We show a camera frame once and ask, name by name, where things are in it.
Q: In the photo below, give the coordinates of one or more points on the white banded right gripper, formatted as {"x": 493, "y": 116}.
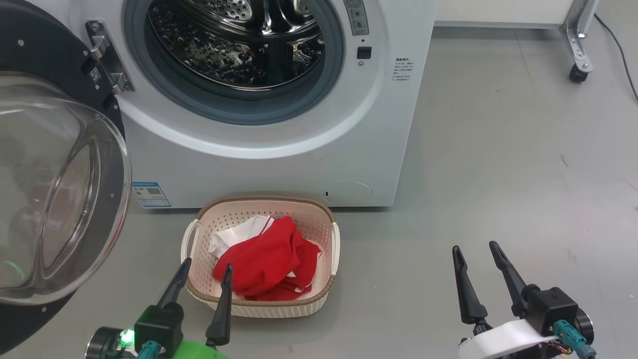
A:
{"x": 498, "y": 344}

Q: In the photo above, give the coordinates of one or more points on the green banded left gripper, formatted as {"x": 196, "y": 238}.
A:
{"x": 199, "y": 350}

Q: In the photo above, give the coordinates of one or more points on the red and white garment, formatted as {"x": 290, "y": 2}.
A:
{"x": 264, "y": 259}

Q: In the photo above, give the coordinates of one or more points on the black rimmed glass washer door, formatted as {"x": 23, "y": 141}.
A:
{"x": 65, "y": 199}

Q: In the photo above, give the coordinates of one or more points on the cream perforated laundry basket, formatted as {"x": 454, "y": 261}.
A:
{"x": 309, "y": 299}

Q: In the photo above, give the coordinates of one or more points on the white front-load washing machine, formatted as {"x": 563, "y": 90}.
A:
{"x": 279, "y": 169}

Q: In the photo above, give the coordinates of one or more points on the metal washer door hinge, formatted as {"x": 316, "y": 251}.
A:
{"x": 107, "y": 57}

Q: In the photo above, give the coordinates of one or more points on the blue energy label sticker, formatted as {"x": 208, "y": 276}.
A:
{"x": 151, "y": 194}

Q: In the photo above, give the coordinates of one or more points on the round washer filter flap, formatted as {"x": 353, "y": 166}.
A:
{"x": 348, "y": 192}

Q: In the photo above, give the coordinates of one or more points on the stainless steel washer drum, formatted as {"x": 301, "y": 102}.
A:
{"x": 224, "y": 45}

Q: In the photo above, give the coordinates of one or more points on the metal cart leg with caster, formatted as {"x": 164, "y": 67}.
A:
{"x": 578, "y": 40}

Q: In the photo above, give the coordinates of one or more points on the white cart panel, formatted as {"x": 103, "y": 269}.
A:
{"x": 498, "y": 12}

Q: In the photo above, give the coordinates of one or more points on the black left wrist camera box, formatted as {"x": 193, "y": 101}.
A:
{"x": 159, "y": 324}

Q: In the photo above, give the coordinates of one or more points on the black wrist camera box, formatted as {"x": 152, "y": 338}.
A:
{"x": 551, "y": 306}
{"x": 159, "y": 324}

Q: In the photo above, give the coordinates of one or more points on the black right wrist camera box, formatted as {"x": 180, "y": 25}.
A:
{"x": 551, "y": 306}

